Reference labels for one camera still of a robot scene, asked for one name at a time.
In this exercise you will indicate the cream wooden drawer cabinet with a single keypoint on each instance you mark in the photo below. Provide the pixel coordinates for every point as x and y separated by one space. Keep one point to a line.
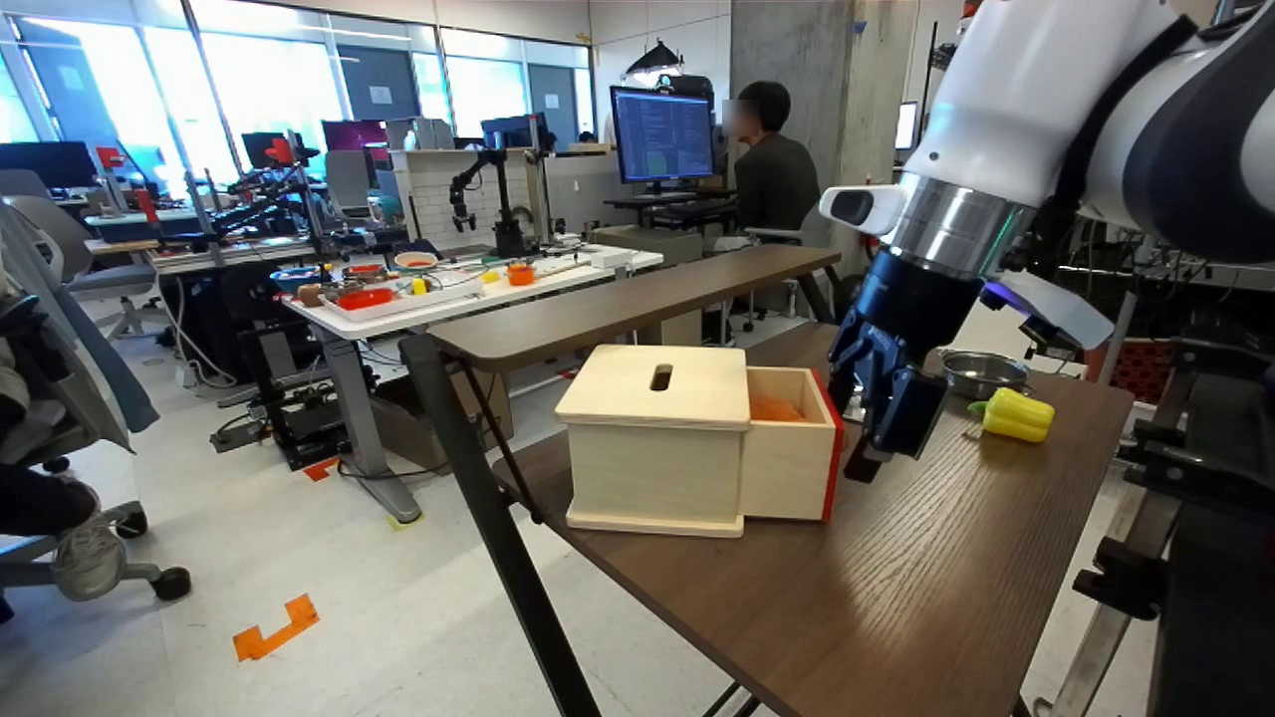
660 451

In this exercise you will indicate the yellow bell pepper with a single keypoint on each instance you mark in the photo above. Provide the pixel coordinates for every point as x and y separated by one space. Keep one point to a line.
1020 417

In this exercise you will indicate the person in dark shirt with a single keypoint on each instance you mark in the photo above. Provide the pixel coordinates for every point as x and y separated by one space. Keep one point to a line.
775 171

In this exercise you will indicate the rolling office chair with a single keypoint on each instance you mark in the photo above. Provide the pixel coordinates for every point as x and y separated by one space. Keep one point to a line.
67 399

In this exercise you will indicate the small black robot arm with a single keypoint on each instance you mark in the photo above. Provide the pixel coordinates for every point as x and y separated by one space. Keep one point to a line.
504 199

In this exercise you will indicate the orange floor marker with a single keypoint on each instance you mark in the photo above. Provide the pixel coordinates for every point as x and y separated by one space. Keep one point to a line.
271 636

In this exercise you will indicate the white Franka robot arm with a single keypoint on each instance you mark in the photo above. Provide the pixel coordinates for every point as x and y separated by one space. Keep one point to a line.
1091 119

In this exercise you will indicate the small steel pot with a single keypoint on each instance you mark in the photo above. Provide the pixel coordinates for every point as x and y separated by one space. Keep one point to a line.
978 377

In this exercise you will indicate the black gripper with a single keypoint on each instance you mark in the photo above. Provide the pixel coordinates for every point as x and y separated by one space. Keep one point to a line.
918 312

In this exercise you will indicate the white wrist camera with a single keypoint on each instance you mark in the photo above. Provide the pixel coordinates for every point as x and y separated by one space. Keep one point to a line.
861 207

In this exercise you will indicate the white table with toys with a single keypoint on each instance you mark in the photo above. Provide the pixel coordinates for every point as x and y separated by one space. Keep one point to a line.
453 296

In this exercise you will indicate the cream drawer with orange front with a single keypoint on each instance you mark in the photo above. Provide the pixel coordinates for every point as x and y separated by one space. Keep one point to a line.
792 458

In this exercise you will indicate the computer monitor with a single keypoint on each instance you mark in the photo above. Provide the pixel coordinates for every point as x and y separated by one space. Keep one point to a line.
663 138

